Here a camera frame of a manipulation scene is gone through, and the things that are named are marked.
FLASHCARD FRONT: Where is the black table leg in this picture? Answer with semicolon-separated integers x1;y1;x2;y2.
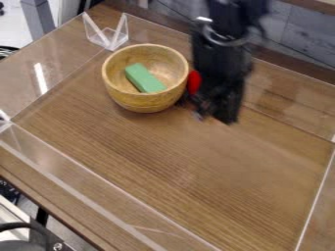
35;208;48;226

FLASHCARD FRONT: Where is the brown wooden bowl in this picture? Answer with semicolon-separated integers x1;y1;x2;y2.
100;43;189;113

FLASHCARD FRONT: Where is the green rectangular stick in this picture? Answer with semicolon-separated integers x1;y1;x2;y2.
124;63;167;93

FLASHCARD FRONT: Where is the clear acrylic corner bracket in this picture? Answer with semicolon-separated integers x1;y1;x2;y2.
83;12;129;51

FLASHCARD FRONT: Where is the red plush strawberry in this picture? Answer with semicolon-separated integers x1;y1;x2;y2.
187;71;201;95

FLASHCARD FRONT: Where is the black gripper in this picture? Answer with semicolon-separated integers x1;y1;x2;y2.
183;0;270;125

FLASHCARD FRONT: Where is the black cable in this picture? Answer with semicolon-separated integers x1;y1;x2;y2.
0;222;44;251

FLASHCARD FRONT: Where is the clear acrylic tray wall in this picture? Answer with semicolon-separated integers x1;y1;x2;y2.
0;20;335;251

